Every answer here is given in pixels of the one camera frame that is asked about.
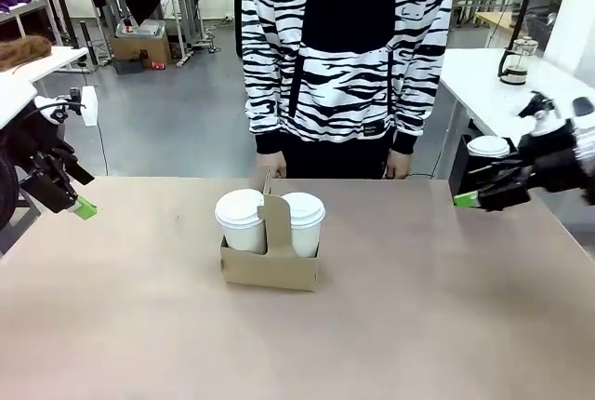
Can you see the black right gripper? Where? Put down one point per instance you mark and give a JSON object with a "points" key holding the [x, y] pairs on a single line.
{"points": [[548, 163]]}

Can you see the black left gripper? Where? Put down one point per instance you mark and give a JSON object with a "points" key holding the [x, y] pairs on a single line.
{"points": [[44, 172]]}

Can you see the glass french press pitcher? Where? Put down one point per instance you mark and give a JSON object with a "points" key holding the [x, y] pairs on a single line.
{"points": [[517, 62]]}

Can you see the white plastic cup lid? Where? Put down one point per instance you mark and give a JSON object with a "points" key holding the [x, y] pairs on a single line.
{"points": [[239, 207], [488, 145], [304, 208]]}

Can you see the brown cardboard cup carrier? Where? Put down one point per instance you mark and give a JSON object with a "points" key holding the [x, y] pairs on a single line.
{"points": [[274, 270]]}

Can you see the person's left forearm striped sleeve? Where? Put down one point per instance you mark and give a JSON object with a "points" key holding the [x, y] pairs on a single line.
{"points": [[418, 107]]}

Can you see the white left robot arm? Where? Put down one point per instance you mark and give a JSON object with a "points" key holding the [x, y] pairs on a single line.
{"points": [[14, 102]]}

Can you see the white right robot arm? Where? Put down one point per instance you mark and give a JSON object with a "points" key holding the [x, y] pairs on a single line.
{"points": [[586, 163]]}

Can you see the person's right forearm striped sleeve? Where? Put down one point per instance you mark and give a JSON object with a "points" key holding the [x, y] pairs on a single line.
{"points": [[262, 111]]}

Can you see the person's left hand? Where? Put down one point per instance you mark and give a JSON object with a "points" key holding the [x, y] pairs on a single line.
{"points": [[399, 165]]}

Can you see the person's right hand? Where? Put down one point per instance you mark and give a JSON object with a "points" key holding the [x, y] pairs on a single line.
{"points": [[271, 165]]}

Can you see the large white table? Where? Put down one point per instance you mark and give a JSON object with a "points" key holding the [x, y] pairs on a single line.
{"points": [[493, 88]]}

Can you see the white table with brown fur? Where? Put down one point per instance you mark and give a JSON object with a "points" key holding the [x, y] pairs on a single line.
{"points": [[42, 65]]}

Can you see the small black case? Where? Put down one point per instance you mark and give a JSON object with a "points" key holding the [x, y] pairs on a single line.
{"points": [[128, 66]]}

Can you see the brown furry object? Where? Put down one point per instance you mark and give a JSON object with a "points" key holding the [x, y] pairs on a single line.
{"points": [[23, 52]]}

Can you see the brown cardboard storage box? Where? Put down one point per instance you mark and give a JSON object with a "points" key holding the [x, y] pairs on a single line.
{"points": [[141, 49]]}

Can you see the grey mesh basket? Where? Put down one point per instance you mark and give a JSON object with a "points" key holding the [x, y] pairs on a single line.
{"points": [[541, 28]]}

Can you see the wooden top table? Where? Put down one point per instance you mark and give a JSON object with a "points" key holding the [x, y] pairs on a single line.
{"points": [[497, 18]]}

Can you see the clear plastic bin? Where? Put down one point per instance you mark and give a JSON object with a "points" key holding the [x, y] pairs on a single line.
{"points": [[149, 28]]}

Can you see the black stand pole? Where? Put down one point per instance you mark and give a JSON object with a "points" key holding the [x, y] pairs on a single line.
{"points": [[525, 0]]}

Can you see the purple cloth pile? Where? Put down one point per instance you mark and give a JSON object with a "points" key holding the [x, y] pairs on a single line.
{"points": [[14, 0]]}

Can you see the person in zebra hoodie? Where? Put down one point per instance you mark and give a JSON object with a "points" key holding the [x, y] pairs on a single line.
{"points": [[344, 46]]}

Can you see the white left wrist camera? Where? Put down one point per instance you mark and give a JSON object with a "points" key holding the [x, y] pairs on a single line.
{"points": [[89, 107]]}

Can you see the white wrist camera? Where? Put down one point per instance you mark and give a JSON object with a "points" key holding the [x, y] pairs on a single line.
{"points": [[553, 111], [89, 107]]}

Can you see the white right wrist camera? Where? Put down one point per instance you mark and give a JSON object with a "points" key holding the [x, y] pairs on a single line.
{"points": [[553, 111]]}

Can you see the short black post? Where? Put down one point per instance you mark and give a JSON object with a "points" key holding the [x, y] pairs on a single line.
{"points": [[88, 46]]}

